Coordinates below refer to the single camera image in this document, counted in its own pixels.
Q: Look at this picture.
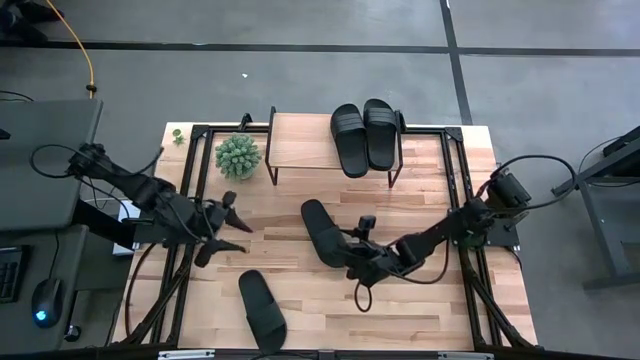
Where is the black computer mouse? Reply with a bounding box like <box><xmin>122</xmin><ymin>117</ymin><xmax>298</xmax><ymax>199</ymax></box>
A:
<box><xmin>30</xmin><ymin>277</ymin><xmax>65</xmax><ymax>330</ymax></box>

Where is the wooden shelf black metal frame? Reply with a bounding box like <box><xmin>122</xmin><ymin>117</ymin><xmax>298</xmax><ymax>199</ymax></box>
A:
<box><xmin>264</xmin><ymin>105</ymin><xmax>407</xmax><ymax>190</ymax></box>

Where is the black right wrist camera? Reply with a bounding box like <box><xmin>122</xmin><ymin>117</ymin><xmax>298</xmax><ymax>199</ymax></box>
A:
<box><xmin>355</xmin><ymin>214</ymin><xmax>378</xmax><ymax>242</ymax></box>

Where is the black chair base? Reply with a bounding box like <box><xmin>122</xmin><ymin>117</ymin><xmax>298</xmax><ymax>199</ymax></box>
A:
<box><xmin>0</xmin><ymin>0</ymin><xmax>65</xmax><ymax>45</ymax></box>

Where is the black keyboard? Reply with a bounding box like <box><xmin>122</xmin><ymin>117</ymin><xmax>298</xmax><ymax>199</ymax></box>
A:
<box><xmin>0</xmin><ymin>246</ymin><xmax>25</xmax><ymax>304</ymax></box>

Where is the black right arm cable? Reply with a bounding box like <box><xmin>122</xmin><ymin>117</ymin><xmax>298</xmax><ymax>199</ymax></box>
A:
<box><xmin>479</xmin><ymin>153</ymin><xmax>579</xmax><ymax>214</ymax></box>

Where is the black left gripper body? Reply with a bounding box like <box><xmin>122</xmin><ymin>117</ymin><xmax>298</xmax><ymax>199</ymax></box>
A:
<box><xmin>187</xmin><ymin>197</ymin><xmax>232</xmax><ymax>244</ymax></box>

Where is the green succulent in patterned pot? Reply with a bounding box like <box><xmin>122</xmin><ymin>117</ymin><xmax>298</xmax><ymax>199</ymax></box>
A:
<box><xmin>214</xmin><ymin>132</ymin><xmax>263</xmax><ymax>182</ymax></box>

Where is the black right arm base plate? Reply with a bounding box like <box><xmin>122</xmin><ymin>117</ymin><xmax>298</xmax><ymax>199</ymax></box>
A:
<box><xmin>447</xmin><ymin>207</ymin><xmax>522</xmax><ymax>250</ymax></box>

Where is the dark grey desk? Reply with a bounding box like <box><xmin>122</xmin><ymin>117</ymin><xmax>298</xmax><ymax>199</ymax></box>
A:
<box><xmin>0</xmin><ymin>223</ymin><xmax>132</xmax><ymax>355</ymax></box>

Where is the brown cable under frame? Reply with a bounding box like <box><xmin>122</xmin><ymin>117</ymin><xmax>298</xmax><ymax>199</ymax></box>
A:
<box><xmin>123</xmin><ymin>242</ymin><xmax>157</xmax><ymax>337</ymax></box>

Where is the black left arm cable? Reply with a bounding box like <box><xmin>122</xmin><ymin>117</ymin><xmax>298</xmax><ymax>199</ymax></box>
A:
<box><xmin>28</xmin><ymin>143</ymin><xmax>165</xmax><ymax>181</ymax></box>

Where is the black metal stand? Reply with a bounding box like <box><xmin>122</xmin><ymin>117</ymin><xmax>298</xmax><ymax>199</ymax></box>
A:
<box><xmin>551</xmin><ymin>124</ymin><xmax>640</xmax><ymax>292</ymax></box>

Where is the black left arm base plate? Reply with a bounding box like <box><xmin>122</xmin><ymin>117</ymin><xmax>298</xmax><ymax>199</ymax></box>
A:
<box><xmin>132</xmin><ymin>219</ymin><xmax>202</xmax><ymax>247</ymax></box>

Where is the right gripper cable loop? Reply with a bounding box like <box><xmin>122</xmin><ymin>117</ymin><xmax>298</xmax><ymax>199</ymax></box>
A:
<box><xmin>353</xmin><ymin>279</ymin><xmax>374</xmax><ymax>314</ymax></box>

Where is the grey desk top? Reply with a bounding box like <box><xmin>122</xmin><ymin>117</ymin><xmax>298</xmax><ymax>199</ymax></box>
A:
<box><xmin>0</xmin><ymin>97</ymin><xmax>104</xmax><ymax>232</ymax></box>

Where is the silver metal bracket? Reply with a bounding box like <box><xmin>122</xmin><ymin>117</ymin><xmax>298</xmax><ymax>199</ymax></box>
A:
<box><xmin>437</xmin><ymin>351</ymin><xmax>495</xmax><ymax>360</ymax></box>
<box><xmin>157</xmin><ymin>349</ymin><xmax>217</xmax><ymax>360</ymax></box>

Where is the black rubber slide sandal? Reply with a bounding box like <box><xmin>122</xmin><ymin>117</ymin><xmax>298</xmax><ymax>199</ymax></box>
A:
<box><xmin>237</xmin><ymin>269</ymin><xmax>288</xmax><ymax>355</ymax></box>
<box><xmin>329</xmin><ymin>103</ymin><xmax>372</xmax><ymax>179</ymax></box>
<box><xmin>362</xmin><ymin>98</ymin><xmax>399</xmax><ymax>172</ymax></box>
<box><xmin>300</xmin><ymin>198</ymin><xmax>352</xmax><ymax>269</ymax></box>

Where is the black metal table frame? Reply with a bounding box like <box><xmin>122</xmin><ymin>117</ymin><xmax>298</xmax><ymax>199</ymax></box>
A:
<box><xmin>112</xmin><ymin>112</ymin><xmax>537</xmax><ymax>351</ymax></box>

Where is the yellow cable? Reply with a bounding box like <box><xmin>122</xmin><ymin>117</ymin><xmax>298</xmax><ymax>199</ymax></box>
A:
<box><xmin>45</xmin><ymin>0</ymin><xmax>97</xmax><ymax>99</ymax></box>

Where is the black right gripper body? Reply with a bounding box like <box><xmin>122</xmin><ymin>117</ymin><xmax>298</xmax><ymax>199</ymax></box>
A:
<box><xmin>344</xmin><ymin>238</ymin><xmax>401</xmax><ymax>289</ymax></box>

